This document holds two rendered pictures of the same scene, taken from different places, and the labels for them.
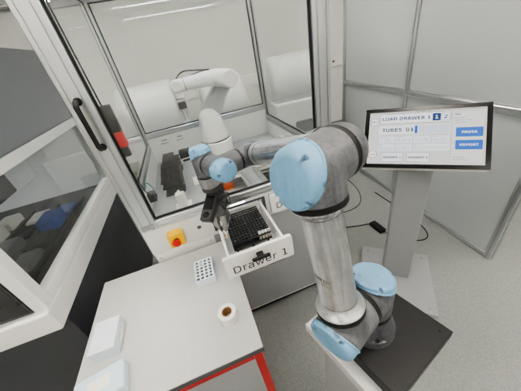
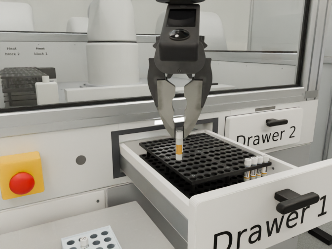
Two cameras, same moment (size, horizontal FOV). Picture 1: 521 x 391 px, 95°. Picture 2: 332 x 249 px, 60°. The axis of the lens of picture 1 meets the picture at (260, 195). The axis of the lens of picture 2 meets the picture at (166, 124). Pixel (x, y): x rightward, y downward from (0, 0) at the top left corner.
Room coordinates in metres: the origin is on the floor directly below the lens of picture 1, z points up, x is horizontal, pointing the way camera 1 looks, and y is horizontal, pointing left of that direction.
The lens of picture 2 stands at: (0.37, 0.31, 1.11)
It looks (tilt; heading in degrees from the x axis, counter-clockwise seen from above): 15 degrees down; 345
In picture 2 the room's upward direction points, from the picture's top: straight up
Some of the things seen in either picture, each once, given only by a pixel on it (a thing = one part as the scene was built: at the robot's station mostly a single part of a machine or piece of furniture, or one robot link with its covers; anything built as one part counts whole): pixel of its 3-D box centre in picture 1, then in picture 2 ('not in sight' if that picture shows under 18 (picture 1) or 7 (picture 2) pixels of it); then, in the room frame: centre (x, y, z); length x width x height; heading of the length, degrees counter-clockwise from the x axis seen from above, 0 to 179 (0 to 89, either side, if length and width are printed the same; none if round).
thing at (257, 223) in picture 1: (246, 228); (198, 165); (0.89, 0.10, 0.87); 0.22 x 0.18 x 0.06; 13
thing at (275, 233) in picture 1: (246, 228); (196, 166); (0.90, 0.10, 0.86); 0.40 x 0.26 x 0.06; 13
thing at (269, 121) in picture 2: not in sight; (273, 121); (1.05, -0.19, 0.91); 0.07 x 0.04 x 0.01; 103
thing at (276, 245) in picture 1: (260, 256); (273, 210); (0.69, 0.05, 0.87); 0.29 x 0.02 x 0.11; 103
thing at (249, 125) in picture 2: (295, 195); (266, 130); (1.07, -0.19, 0.87); 0.29 x 0.02 x 0.11; 103
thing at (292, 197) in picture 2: (260, 254); (291, 198); (0.67, 0.05, 0.91); 0.07 x 0.04 x 0.01; 103
